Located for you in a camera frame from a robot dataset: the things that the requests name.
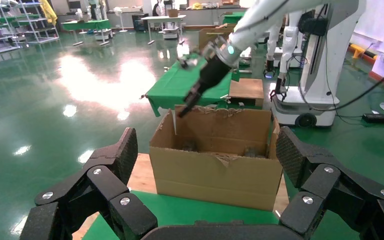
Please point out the right gripper black silver body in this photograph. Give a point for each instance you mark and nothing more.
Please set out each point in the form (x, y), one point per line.
(213, 74)

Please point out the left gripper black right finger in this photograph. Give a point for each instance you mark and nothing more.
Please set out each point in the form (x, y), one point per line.
(328, 188)

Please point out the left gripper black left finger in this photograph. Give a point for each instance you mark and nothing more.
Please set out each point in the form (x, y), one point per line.
(106, 185)

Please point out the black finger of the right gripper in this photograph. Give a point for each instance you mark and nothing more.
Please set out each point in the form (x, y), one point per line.
(195, 94)
(185, 108)

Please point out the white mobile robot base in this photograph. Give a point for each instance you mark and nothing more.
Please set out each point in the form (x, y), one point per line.
(170, 33)

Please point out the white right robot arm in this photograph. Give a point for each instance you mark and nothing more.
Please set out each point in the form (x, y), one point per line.
(258, 20)

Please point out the background cardboard box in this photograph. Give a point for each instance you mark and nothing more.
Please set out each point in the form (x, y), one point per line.
(212, 36)

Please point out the large open cardboard carton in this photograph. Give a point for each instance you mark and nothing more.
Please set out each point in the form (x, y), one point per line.
(212, 179)

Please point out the silver metal binder clip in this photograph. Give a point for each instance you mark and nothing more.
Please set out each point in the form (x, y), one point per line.
(142, 96)
(225, 98)

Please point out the brown plywood platform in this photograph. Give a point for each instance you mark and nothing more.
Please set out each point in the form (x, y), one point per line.
(246, 89)

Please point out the light wooden board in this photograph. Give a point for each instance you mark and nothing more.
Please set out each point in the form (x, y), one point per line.
(142, 175)

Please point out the white background table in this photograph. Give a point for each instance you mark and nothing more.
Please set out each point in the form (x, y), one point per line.
(164, 17)

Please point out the large green table cloth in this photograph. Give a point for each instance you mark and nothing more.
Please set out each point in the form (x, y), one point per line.
(185, 212)

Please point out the black power adapter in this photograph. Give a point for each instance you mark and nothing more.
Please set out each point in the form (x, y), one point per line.
(376, 118)

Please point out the black background cabinet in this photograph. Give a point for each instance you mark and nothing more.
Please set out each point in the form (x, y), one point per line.
(139, 22)

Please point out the white wheeled background robot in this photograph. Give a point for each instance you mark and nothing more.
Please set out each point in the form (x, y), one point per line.
(324, 66)

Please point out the white standing fan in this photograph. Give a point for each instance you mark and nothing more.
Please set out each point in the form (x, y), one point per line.
(118, 11)

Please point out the green covered background table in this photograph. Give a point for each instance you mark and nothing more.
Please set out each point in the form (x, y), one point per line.
(86, 24)

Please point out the yellow floor barrier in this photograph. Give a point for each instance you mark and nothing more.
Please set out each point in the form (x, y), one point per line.
(357, 51)

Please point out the yellow hanging garment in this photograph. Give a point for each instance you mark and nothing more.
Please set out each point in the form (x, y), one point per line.
(48, 11)

